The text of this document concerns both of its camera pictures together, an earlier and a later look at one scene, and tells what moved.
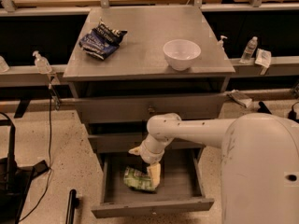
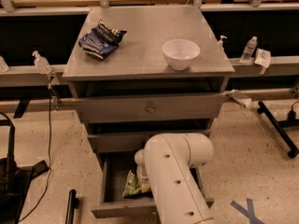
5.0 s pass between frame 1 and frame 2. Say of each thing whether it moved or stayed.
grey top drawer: stayed
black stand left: stayed
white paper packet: stayed
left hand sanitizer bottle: stayed
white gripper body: moved
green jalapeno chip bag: moved
